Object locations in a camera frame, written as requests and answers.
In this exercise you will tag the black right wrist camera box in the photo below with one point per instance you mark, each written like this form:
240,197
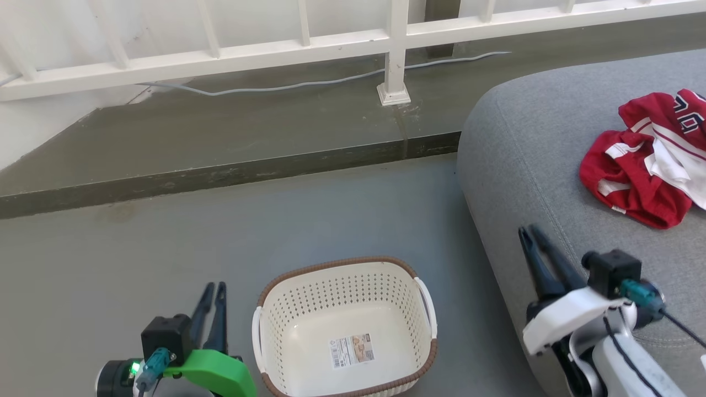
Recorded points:
615,273

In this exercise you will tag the paper label sticker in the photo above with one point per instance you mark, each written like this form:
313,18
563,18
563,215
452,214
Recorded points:
353,350

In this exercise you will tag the cream perforated laundry basket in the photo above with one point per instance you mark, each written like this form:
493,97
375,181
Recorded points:
342,292

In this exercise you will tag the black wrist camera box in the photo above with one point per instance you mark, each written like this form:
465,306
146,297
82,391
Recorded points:
615,273
165,336

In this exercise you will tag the white metal railing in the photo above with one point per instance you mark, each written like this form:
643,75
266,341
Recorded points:
394,33

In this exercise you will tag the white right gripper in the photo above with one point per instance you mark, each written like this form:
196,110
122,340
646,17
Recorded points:
568,317

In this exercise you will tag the grey fabric sofa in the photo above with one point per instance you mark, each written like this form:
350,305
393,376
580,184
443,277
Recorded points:
513,138

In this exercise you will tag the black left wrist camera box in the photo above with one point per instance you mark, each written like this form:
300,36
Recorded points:
165,336

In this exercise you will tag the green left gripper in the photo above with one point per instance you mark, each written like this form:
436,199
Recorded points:
226,372

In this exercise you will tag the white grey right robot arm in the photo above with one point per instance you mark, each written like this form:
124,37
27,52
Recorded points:
629,364

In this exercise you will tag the red and white garment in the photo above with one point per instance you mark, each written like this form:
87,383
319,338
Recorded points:
634,193

